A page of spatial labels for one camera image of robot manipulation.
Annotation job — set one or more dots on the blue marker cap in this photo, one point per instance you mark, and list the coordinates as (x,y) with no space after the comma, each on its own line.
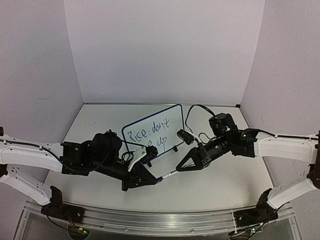
(160,179)

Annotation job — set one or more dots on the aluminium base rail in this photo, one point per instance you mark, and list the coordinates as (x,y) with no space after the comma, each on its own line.
(94,223)

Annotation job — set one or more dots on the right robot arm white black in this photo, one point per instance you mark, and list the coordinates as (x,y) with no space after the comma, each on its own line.
(253,143)

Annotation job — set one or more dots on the wire whiteboard stand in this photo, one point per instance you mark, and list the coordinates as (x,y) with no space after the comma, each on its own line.
(173,149)

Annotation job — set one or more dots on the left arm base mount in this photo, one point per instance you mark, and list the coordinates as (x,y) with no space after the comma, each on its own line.
(56,208)

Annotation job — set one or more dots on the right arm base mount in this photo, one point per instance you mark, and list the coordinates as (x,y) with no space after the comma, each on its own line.
(261,213)

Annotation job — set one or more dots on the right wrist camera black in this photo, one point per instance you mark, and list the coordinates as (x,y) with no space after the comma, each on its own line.
(185,136)

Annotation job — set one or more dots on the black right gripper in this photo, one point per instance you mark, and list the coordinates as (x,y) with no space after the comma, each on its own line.
(203,156)

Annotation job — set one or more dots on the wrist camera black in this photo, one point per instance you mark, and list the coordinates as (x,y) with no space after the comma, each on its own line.
(185,136)
(151,153)

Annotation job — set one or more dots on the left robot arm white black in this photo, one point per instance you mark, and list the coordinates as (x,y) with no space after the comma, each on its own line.
(101,154)

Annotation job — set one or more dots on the white blue marker pen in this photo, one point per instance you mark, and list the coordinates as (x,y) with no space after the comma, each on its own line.
(169,174)

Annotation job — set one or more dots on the blue framed whiteboard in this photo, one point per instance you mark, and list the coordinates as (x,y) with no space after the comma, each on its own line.
(158,129)

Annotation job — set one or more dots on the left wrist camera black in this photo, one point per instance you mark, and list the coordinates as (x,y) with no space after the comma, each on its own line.
(151,153)

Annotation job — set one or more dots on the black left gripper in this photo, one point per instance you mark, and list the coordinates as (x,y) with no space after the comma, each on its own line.
(139,174)

